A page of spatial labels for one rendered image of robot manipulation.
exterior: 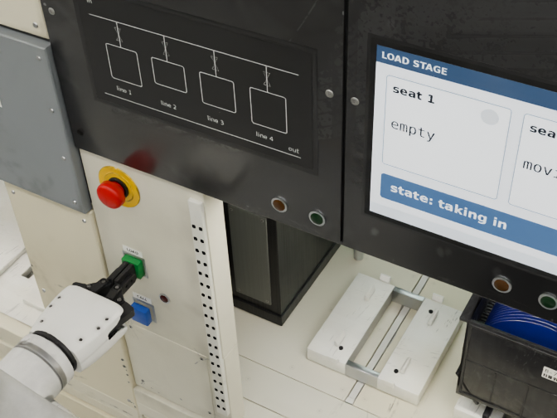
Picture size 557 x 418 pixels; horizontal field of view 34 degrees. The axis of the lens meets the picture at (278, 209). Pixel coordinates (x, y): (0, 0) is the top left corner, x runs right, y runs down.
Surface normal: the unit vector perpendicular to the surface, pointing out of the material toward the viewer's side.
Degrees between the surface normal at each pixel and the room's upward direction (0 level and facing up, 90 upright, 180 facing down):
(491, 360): 90
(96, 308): 6
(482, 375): 90
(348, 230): 90
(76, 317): 2
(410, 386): 0
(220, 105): 90
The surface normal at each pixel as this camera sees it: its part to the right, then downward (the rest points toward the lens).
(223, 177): -0.50, 0.60
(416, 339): -0.04, -0.73
